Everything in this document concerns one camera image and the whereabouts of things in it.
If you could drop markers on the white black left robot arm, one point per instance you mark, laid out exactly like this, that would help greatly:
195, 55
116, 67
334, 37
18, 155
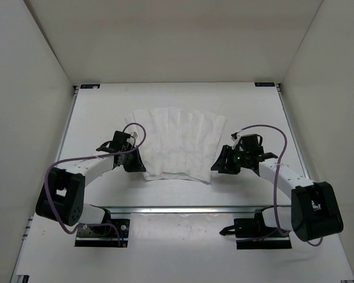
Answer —
62, 195

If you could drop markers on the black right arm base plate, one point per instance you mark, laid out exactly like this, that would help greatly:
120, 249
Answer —
251, 234

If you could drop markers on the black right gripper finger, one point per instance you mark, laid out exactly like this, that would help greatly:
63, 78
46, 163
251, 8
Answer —
220, 165
225, 152

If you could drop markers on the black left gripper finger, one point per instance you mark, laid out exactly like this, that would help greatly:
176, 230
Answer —
132, 165
139, 166

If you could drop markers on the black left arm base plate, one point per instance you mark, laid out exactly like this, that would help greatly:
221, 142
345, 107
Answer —
105, 237

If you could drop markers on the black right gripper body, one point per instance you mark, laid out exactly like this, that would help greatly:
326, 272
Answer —
239, 160

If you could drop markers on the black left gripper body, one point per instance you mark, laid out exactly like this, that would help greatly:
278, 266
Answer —
127, 158

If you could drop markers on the blue corner label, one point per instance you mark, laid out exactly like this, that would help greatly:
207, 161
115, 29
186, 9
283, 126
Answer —
264, 84
89, 86

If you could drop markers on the white pleated skirt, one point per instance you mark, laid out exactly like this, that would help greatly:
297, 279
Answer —
179, 143

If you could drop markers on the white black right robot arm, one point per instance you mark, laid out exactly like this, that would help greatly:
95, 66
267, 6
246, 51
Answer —
313, 213

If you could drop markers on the right blue corner label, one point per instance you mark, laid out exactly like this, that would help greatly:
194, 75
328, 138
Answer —
264, 84

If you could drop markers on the aluminium table edge rail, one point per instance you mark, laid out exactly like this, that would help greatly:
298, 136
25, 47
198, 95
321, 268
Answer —
183, 209

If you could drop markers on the left blue corner label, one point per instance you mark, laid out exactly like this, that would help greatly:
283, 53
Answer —
89, 86

